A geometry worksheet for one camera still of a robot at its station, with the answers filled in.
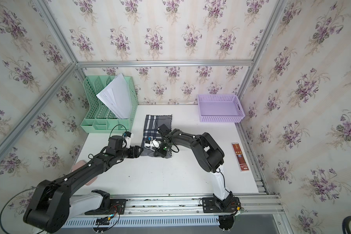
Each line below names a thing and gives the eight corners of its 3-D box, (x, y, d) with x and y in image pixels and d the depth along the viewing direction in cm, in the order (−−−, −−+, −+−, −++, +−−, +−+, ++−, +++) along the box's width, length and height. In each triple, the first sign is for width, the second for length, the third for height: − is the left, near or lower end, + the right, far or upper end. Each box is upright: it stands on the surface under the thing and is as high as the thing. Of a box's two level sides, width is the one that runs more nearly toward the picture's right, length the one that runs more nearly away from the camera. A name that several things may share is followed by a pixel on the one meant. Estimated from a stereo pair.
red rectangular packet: (240, 171, 87) (241, 170, 86) (230, 144, 100) (231, 142, 98) (247, 170, 88) (249, 169, 86) (237, 143, 100) (238, 142, 98)
